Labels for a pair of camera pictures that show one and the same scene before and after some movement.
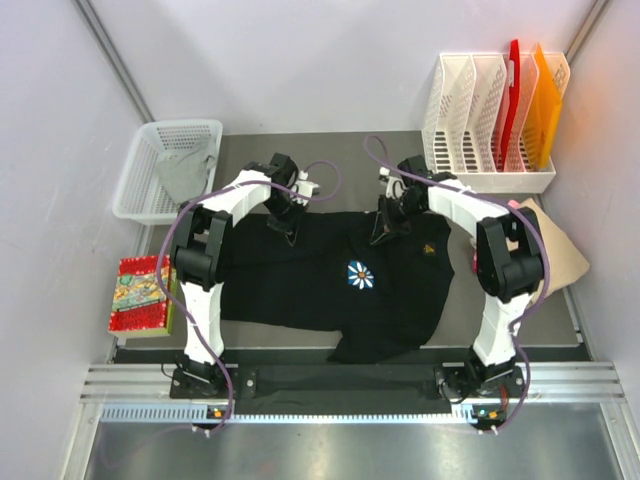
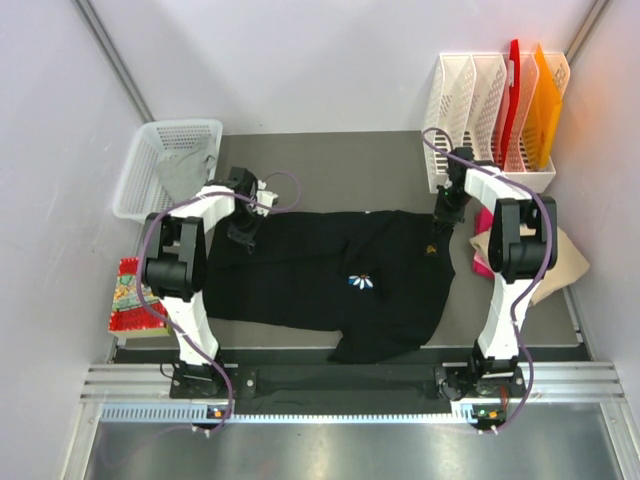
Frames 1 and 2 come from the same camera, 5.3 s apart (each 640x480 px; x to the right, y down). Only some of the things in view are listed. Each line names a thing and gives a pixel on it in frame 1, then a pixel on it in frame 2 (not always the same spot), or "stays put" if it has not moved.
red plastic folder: (512, 105) stays put
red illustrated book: (139, 306) stays put
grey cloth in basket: (184, 172) stays put
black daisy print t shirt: (382, 296) stays put
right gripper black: (385, 226) → (445, 220)
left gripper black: (288, 228) → (247, 239)
